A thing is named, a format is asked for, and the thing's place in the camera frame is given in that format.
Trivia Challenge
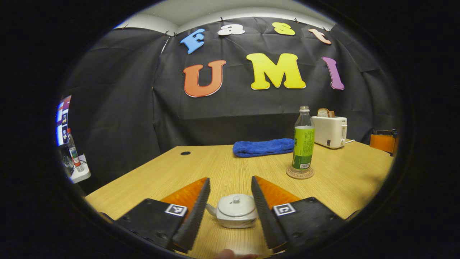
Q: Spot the red label plastic bottle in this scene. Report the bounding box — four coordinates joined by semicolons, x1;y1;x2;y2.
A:
67;128;84;172

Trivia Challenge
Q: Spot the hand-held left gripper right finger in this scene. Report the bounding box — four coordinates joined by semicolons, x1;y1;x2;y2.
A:
251;176;347;250

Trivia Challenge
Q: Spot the green label water bottle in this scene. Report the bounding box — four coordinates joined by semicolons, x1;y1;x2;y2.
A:
291;105;316;174

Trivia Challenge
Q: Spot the computer monitor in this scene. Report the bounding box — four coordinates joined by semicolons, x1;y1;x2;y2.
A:
56;95;72;146

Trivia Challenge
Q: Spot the white ceramic teacup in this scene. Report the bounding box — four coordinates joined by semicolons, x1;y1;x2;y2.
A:
206;194;259;229

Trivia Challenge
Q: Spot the black backdrop cloth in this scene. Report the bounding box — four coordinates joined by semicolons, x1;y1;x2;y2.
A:
63;16;403;195

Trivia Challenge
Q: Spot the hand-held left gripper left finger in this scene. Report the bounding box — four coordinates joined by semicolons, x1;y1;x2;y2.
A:
115;177;211;253

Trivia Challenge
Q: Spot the small white side table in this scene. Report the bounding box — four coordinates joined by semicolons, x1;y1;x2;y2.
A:
68;154;92;184

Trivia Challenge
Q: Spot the white toaster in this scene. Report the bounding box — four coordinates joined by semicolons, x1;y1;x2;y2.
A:
311;115;348;149

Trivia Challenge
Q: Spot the round cork coaster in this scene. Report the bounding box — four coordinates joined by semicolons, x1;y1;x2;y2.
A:
286;165;315;180

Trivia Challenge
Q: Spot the blue towel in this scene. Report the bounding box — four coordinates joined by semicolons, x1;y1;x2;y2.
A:
233;138;296;158

